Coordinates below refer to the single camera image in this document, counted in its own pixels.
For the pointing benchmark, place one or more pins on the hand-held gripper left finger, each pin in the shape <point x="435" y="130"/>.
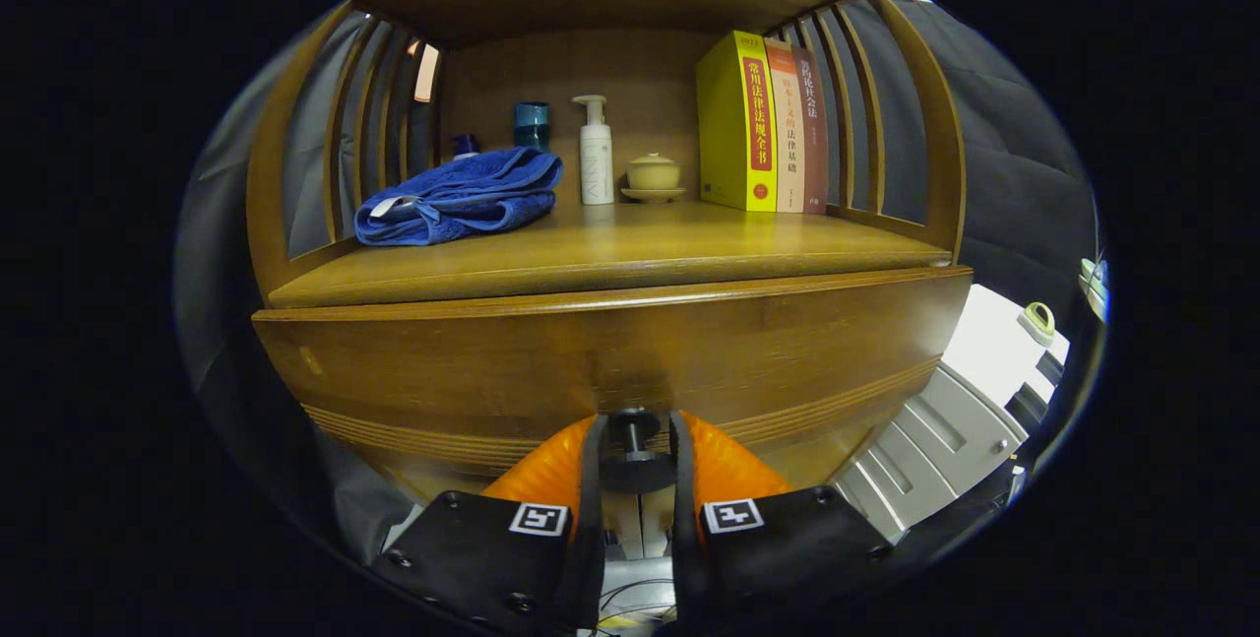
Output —
<point x="591" y="539"/>

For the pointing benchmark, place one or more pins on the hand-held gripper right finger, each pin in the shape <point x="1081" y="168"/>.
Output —
<point x="686" y="539"/>

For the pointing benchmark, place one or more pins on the black drawer knob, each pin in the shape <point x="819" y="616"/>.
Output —
<point x="635" y="465"/>

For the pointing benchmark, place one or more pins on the wooden drawer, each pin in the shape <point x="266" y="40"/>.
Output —
<point x="492" y="371"/>

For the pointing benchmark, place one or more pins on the wooden countertop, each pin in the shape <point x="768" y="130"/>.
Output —
<point x="610" y="253"/>

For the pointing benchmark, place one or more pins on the white side cabinet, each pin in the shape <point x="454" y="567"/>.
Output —
<point x="984" y="351"/>

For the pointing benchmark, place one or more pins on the blue folded towel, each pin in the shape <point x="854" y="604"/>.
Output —
<point x="463" y="199"/>

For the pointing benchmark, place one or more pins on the yellow lidded tea bowl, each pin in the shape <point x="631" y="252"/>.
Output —
<point x="653" y="172"/>

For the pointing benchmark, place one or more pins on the white pump bottle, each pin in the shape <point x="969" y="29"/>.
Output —
<point x="596" y="159"/>

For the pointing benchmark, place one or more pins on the brown book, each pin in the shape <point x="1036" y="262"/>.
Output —
<point x="815" y="155"/>

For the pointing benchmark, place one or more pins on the orange and white book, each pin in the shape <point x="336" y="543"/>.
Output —
<point x="787" y="145"/>

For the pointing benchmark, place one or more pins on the small white bottle blue cap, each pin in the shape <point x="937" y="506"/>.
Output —
<point x="466" y="145"/>

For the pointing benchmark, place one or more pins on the pale green tape dispenser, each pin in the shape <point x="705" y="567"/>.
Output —
<point x="1039" y="320"/>

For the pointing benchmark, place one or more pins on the thick yellow book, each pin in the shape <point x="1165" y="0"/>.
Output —
<point x="724" y="125"/>

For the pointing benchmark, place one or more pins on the teal bottle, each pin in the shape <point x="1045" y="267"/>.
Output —
<point x="532" y="125"/>

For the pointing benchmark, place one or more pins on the white desk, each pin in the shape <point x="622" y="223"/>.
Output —
<point x="1091" y="283"/>

